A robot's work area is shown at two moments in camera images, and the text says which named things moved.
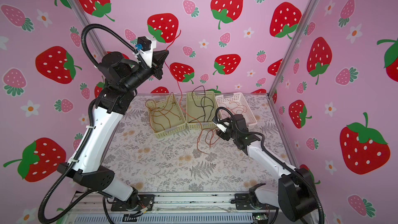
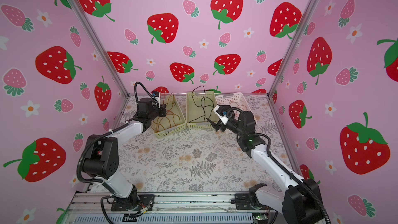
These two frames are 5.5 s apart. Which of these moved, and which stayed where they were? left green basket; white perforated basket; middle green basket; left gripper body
Moved: left gripper body
Stayed: middle green basket; left green basket; white perforated basket
